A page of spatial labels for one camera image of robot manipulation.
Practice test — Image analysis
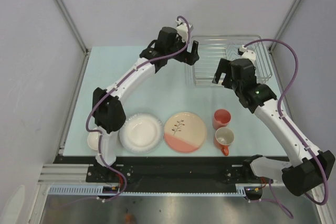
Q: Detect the white scalloped plate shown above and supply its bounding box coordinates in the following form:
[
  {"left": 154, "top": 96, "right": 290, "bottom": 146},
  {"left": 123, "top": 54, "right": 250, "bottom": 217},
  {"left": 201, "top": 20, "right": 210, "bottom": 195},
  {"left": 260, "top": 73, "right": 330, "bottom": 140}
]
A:
[{"left": 119, "top": 113, "right": 163, "bottom": 154}]

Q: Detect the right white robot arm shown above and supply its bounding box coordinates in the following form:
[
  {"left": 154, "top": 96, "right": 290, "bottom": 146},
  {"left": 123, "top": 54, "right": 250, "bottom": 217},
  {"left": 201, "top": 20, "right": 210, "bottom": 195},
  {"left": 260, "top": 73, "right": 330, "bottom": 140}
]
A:
[{"left": 212, "top": 58, "right": 335, "bottom": 196}]

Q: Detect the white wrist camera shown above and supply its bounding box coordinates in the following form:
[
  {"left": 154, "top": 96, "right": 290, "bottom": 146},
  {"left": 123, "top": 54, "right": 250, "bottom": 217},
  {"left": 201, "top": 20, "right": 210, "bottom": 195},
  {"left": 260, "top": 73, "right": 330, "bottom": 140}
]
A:
[
  {"left": 176, "top": 19, "right": 189, "bottom": 42},
  {"left": 238, "top": 46, "right": 257, "bottom": 64}
]

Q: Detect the metal wire dish rack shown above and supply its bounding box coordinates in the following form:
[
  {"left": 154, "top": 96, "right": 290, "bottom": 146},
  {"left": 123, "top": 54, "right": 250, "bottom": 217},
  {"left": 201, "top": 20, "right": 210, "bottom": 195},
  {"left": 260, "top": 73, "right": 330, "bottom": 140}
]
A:
[{"left": 185, "top": 35, "right": 272, "bottom": 87}]

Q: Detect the orange mug white inside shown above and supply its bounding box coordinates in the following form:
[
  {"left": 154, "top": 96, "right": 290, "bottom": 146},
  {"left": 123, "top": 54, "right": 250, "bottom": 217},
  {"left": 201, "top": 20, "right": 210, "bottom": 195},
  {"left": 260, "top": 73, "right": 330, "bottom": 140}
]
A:
[{"left": 214, "top": 127, "right": 235, "bottom": 156}]

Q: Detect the white slotted cable duct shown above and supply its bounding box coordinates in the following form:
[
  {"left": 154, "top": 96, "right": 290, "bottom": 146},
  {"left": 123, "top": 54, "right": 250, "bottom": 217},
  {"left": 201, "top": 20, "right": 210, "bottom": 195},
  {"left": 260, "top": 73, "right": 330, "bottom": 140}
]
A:
[{"left": 49, "top": 185, "right": 246, "bottom": 197}]

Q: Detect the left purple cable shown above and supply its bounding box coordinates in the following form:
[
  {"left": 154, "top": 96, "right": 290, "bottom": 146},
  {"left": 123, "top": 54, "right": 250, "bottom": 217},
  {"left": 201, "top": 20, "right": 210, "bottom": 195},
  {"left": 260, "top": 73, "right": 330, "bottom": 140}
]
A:
[{"left": 84, "top": 15, "right": 200, "bottom": 204}]

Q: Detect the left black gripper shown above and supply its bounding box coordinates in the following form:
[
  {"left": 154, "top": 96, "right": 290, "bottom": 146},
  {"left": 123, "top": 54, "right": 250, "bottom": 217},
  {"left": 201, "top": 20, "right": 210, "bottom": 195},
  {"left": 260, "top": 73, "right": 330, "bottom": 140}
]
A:
[{"left": 166, "top": 35, "right": 199, "bottom": 66}]

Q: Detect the white bowl orange outside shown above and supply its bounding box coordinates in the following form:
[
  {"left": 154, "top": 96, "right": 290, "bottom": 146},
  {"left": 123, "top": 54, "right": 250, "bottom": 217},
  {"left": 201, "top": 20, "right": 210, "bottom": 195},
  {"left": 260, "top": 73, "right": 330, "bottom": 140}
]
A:
[{"left": 87, "top": 132, "right": 101, "bottom": 151}]

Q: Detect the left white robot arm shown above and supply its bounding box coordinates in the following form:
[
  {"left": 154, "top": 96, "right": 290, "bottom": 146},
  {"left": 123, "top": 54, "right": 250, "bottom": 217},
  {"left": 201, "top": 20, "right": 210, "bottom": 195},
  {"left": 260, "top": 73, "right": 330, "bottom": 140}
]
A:
[{"left": 87, "top": 23, "right": 200, "bottom": 182}]

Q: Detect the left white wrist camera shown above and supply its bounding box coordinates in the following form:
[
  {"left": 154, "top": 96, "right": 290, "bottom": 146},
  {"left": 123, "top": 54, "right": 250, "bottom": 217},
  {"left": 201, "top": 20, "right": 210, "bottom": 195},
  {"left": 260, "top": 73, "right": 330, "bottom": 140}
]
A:
[{"left": 176, "top": 19, "right": 189, "bottom": 42}]

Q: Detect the pink beige leaf plate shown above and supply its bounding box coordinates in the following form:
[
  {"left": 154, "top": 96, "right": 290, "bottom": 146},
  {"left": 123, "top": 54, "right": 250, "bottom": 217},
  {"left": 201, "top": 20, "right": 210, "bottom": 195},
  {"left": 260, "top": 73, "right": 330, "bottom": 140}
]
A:
[{"left": 164, "top": 112, "right": 207, "bottom": 153}]

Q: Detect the aluminium frame post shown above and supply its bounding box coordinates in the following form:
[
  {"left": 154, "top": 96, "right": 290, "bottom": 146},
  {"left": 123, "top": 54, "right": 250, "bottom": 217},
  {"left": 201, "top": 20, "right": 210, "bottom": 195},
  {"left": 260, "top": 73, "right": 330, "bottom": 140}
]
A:
[
  {"left": 274, "top": 0, "right": 303, "bottom": 40},
  {"left": 39, "top": 0, "right": 89, "bottom": 54}
]

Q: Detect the left aluminium frame post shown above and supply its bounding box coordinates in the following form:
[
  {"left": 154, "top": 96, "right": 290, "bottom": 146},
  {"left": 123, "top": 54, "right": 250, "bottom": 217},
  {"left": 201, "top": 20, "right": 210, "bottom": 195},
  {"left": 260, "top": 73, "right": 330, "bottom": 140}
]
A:
[{"left": 39, "top": 0, "right": 89, "bottom": 54}]

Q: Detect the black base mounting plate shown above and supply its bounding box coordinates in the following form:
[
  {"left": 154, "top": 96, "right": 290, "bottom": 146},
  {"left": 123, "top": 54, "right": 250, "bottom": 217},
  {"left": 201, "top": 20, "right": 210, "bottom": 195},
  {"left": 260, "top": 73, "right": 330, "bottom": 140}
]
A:
[{"left": 54, "top": 156, "right": 268, "bottom": 194}]

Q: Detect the coral pink cup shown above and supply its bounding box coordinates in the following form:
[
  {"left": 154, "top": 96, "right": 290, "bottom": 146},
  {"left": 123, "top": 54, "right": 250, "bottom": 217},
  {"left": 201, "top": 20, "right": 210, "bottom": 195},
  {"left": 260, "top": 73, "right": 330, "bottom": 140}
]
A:
[{"left": 212, "top": 109, "right": 232, "bottom": 130}]

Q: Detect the right aluminium frame post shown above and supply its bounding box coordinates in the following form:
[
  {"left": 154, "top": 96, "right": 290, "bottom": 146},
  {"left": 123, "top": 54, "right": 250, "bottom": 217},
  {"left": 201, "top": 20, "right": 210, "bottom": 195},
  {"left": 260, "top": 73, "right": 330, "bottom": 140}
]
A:
[{"left": 274, "top": 0, "right": 303, "bottom": 40}]

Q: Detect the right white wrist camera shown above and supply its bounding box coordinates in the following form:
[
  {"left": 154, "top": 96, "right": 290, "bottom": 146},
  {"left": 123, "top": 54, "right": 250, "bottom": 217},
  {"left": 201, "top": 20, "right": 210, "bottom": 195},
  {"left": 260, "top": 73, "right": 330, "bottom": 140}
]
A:
[{"left": 238, "top": 46, "right": 257, "bottom": 64}]

